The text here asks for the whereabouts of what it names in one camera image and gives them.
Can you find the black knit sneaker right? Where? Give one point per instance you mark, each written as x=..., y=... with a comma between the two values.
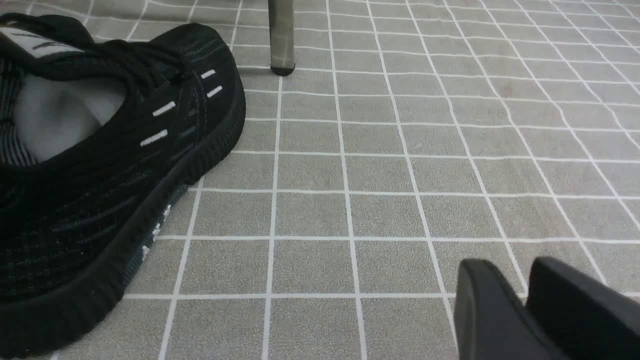
x=98, y=141

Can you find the grey checkered floor cloth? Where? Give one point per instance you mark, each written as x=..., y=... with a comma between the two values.
x=412, y=134

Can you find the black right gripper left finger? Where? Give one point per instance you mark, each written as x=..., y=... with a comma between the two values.
x=491, y=322

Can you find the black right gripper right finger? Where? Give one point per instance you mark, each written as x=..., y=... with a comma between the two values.
x=583, y=318

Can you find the stainless steel shoe rack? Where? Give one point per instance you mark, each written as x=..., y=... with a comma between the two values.
x=281, y=36

